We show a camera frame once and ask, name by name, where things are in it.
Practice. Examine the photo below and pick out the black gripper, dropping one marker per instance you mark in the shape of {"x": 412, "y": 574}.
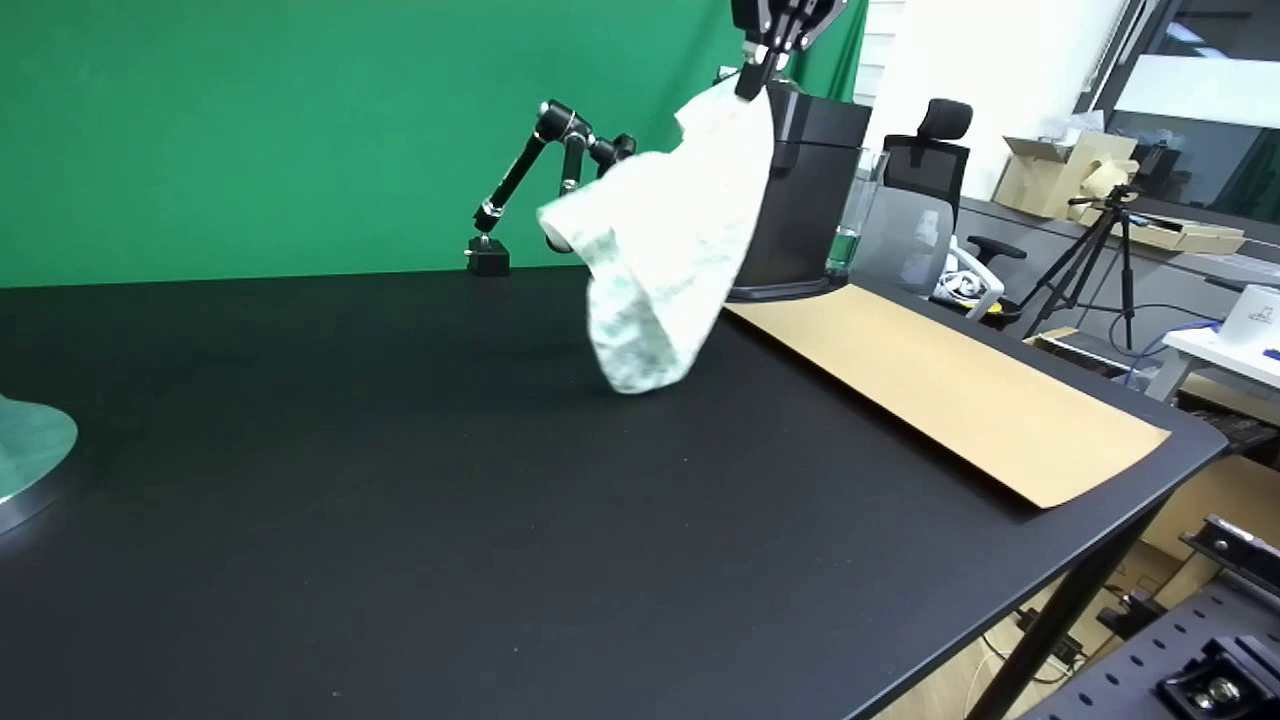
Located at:
{"x": 779, "y": 24}

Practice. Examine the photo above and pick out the white towel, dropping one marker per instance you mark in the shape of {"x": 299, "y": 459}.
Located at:
{"x": 665, "y": 239}

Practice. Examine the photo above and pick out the grey office chair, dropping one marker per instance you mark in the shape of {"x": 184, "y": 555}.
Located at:
{"x": 907, "y": 213}

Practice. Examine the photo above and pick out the open cardboard box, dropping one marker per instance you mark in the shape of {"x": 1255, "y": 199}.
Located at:
{"x": 1044, "y": 178}

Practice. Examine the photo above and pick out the tan cardboard sheet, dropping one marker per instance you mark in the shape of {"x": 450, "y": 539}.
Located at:
{"x": 1007, "y": 416}

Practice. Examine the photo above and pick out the green backdrop screen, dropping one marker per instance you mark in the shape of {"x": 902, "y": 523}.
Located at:
{"x": 306, "y": 138}

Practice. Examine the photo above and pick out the black table leg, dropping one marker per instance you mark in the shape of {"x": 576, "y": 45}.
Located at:
{"x": 1065, "y": 607}

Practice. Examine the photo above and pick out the glass plate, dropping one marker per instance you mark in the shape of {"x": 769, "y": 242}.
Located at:
{"x": 34, "y": 440}

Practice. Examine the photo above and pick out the black camera tripod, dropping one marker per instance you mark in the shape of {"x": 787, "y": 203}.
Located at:
{"x": 1065, "y": 279}

